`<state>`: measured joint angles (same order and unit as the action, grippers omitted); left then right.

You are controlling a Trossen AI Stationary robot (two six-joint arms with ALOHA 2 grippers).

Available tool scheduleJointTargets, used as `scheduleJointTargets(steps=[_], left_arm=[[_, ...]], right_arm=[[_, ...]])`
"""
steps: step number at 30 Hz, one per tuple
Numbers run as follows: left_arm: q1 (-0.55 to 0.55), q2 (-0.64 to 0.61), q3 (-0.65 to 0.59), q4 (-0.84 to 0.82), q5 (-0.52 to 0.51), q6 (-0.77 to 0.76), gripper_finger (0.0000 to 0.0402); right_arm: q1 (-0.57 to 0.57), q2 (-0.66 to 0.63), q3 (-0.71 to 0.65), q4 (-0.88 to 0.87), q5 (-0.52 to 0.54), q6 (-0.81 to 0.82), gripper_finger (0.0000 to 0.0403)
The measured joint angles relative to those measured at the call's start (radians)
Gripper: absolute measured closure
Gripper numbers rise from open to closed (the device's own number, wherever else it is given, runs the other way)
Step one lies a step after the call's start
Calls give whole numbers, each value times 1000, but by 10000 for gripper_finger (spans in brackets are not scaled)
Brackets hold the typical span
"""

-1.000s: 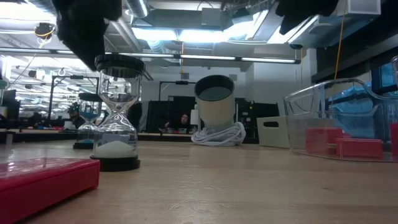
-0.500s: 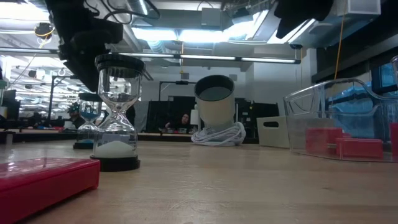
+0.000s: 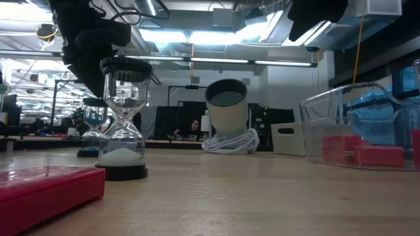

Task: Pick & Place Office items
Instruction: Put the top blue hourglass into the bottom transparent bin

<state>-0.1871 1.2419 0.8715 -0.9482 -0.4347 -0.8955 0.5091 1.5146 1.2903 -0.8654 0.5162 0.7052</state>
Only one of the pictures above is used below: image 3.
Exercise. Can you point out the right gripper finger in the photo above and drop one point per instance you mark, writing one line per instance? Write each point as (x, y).
(300, 16)

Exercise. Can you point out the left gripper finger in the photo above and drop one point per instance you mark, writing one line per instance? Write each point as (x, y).
(90, 75)

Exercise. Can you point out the blue sand hourglass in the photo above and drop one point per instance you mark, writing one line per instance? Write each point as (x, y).
(93, 123)

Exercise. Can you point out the white sand hourglass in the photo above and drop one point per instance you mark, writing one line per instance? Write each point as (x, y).
(121, 157)

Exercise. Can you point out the red case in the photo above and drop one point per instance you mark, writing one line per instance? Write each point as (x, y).
(39, 196)

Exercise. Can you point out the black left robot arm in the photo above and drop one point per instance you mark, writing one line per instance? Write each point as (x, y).
(69, 16)

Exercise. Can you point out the person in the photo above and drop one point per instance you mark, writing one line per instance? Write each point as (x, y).
(195, 126)
(78, 123)

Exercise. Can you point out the white ceiling unit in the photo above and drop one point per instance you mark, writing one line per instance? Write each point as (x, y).
(380, 8)

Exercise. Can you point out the black round ceiling fixture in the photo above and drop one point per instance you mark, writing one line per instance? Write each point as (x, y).
(46, 31)

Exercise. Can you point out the grey hanging cloth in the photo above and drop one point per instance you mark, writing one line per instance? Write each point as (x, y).
(149, 123)

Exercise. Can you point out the grey ceiling box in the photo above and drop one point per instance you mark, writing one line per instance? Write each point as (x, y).
(223, 18)

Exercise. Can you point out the black partition screen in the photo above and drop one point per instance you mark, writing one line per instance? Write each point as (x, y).
(170, 118)

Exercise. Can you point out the long linear ceiling light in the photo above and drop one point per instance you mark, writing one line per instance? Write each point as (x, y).
(216, 60)

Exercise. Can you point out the bright ceiling light panel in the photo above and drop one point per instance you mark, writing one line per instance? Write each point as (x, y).
(197, 37)

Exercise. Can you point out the clear plastic bin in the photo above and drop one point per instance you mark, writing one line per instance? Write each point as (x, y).
(328, 111)

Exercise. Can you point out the black background equipment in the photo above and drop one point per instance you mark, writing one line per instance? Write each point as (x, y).
(279, 114)

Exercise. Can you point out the white box behind projector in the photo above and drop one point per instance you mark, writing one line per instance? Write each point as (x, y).
(205, 124)

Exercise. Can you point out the white cylindrical projector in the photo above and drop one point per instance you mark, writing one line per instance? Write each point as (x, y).
(226, 118)

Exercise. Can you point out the grey plastic bin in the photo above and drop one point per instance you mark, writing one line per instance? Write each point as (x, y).
(285, 144)

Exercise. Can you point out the black background rig frame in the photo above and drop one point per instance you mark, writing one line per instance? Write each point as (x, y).
(65, 80)
(192, 86)

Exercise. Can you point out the silver ventilation duct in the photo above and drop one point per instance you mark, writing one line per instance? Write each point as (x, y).
(149, 6)

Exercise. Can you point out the black table frame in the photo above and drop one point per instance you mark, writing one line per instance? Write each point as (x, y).
(174, 145)

